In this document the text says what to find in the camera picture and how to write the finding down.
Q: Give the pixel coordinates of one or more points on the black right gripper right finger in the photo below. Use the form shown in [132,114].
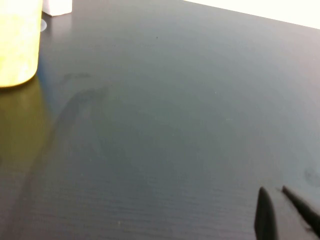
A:
[305,212]

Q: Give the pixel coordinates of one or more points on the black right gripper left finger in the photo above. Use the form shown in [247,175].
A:
[265,220]

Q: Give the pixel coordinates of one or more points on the yellow plastic cup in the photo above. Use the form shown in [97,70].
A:
[17,42]

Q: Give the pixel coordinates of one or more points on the small white green tube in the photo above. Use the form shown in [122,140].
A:
[57,6]

